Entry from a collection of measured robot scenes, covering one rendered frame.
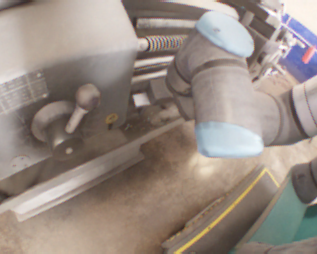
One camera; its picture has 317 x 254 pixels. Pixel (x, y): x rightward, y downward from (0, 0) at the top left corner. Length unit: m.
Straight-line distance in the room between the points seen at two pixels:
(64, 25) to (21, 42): 0.07
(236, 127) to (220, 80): 0.06
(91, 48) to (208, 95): 0.17
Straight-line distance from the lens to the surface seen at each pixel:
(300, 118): 0.27
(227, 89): 0.20
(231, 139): 0.19
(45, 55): 0.25
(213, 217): 0.68
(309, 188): 0.76
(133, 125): 0.62
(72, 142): 0.27
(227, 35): 0.23
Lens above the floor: 0.89
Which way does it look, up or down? 50 degrees down
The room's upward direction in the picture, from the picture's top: 22 degrees clockwise
